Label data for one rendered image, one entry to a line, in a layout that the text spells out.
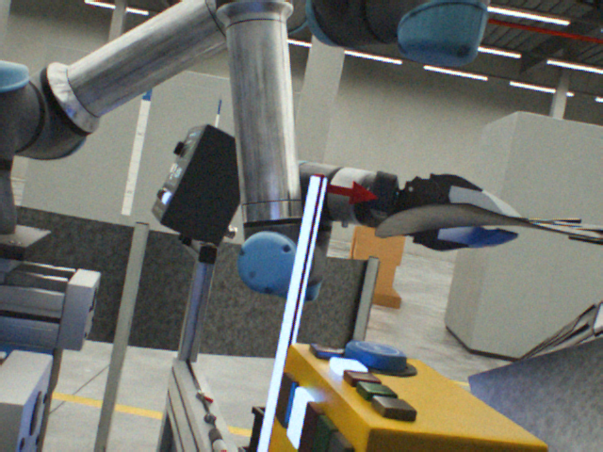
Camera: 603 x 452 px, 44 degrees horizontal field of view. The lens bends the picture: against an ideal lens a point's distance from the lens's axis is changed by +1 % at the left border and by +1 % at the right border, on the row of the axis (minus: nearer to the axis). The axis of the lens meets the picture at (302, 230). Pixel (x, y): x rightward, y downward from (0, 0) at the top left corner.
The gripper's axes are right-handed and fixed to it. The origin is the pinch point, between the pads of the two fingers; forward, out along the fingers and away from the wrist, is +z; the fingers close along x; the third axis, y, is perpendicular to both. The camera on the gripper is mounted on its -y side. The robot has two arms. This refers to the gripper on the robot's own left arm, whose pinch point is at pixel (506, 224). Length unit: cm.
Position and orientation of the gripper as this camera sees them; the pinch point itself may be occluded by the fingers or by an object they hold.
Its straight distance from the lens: 87.7
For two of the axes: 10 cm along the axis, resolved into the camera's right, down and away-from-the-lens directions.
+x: -2.6, 9.7, -0.3
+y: 5.8, 1.8, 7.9
